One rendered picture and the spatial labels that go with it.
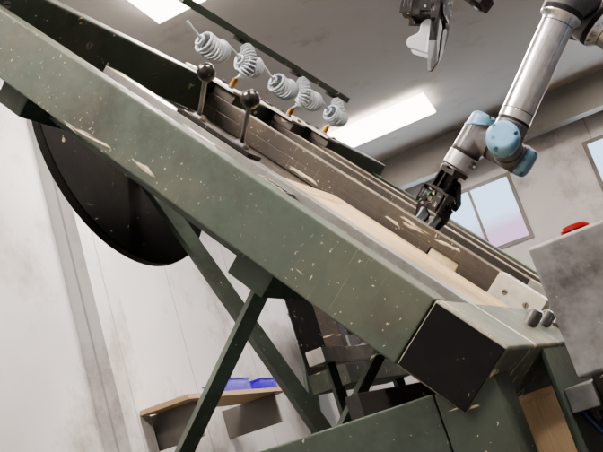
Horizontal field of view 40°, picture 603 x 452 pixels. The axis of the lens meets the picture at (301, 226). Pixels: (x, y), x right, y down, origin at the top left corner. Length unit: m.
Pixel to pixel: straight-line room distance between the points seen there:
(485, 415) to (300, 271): 0.34
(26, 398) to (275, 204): 3.55
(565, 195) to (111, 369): 6.79
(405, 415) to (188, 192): 0.50
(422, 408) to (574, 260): 0.29
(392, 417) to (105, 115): 0.71
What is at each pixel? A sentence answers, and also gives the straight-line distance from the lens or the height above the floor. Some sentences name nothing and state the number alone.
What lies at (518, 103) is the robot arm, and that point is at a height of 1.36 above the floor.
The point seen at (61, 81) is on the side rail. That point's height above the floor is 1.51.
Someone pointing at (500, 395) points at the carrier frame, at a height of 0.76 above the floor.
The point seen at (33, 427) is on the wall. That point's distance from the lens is 4.71.
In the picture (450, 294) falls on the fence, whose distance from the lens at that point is 1.43.
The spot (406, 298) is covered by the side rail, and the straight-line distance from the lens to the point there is 1.19.
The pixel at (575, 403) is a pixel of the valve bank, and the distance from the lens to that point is 1.42.
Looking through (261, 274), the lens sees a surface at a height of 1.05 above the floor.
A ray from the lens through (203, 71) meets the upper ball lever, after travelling 1.66.
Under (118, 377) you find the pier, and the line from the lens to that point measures 5.17.
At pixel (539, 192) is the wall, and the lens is 10.58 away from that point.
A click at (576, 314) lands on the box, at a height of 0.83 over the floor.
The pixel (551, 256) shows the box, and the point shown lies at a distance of 1.14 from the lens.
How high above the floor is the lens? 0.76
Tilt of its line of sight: 15 degrees up
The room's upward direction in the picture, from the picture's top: 18 degrees counter-clockwise
